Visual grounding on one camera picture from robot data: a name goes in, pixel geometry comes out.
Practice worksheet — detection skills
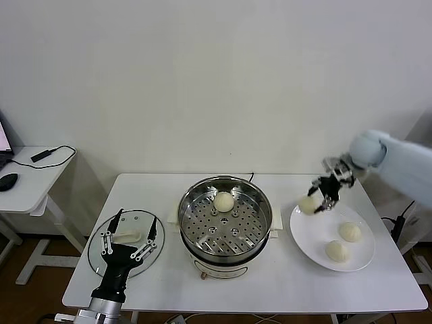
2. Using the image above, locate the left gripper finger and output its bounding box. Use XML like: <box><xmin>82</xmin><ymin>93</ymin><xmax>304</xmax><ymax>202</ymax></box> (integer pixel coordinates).
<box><xmin>130</xmin><ymin>217</ymin><xmax>159</xmax><ymax>261</ymax></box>
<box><xmin>100</xmin><ymin>208</ymin><xmax>124</xmax><ymax>254</ymax></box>

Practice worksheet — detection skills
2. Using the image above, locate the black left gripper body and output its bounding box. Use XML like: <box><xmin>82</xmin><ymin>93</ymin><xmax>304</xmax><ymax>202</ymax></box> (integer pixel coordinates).
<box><xmin>90</xmin><ymin>242</ymin><xmax>140</xmax><ymax>302</ymax></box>

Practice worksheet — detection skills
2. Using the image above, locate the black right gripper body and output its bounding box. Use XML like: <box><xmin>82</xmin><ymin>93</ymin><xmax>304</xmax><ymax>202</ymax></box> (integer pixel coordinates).
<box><xmin>316</xmin><ymin>175</ymin><xmax>341</xmax><ymax>202</ymax></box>

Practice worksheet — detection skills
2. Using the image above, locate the white steamed baozi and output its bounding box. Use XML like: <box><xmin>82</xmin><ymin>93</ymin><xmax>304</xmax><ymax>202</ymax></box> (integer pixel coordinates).
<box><xmin>299</xmin><ymin>195</ymin><xmax>320</xmax><ymax>216</ymax></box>
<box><xmin>338</xmin><ymin>221</ymin><xmax>362</xmax><ymax>242</ymax></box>
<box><xmin>214</xmin><ymin>191</ymin><xmax>234</xmax><ymax>213</ymax></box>
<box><xmin>325</xmin><ymin>240</ymin><xmax>348</xmax><ymax>263</ymax></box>

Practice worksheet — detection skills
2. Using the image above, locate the steel perforated steamer pot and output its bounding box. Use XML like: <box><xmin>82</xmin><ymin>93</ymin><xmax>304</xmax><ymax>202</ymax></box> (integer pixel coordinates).
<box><xmin>178</xmin><ymin>178</ymin><xmax>273</xmax><ymax>267</ymax></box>

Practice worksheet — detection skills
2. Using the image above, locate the round glass lid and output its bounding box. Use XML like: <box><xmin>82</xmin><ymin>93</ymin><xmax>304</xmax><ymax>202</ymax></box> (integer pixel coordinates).
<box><xmin>87</xmin><ymin>209</ymin><xmax>166</xmax><ymax>279</ymax></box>

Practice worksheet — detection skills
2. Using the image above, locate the white round plate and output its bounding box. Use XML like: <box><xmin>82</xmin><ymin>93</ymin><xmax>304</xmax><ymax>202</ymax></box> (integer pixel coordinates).
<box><xmin>289</xmin><ymin>201</ymin><xmax>376</xmax><ymax>272</ymax></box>

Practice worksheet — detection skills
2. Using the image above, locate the white side table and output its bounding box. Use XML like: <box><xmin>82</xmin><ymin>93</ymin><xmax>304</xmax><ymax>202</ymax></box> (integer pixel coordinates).
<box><xmin>0</xmin><ymin>145</ymin><xmax>88</xmax><ymax>286</ymax></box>

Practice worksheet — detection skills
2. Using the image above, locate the black computer mouse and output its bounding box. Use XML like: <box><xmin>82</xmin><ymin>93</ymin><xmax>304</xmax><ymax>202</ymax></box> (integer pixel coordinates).
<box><xmin>0</xmin><ymin>173</ymin><xmax>18</xmax><ymax>192</ymax></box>

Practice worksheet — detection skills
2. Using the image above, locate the white stand foot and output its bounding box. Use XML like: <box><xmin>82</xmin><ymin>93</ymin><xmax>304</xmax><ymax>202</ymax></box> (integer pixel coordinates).
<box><xmin>412</xmin><ymin>254</ymin><xmax>432</xmax><ymax>286</ymax></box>

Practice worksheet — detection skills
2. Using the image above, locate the open laptop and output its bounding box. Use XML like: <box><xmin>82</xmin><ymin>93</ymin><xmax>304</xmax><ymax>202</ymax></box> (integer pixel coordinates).
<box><xmin>0</xmin><ymin>111</ymin><xmax>14</xmax><ymax>169</ymax></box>

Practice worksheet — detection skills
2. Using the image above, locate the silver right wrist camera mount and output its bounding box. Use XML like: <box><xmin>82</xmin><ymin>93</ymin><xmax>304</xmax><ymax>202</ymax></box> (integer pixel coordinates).
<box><xmin>322</xmin><ymin>155</ymin><xmax>356</xmax><ymax>187</ymax></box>

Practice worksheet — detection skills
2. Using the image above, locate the black power cable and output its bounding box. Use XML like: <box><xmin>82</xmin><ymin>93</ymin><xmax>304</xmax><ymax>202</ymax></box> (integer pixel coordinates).
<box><xmin>381</xmin><ymin>198</ymin><xmax>423</xmax><ymax>252</ymax></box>

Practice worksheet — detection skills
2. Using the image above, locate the black dongle with cable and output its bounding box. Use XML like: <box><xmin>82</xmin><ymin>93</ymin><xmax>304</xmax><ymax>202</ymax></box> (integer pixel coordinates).
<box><xmin>9</xmin><ymin>144</ymin><xmax>77</xmax><ymax>169</ymax></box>

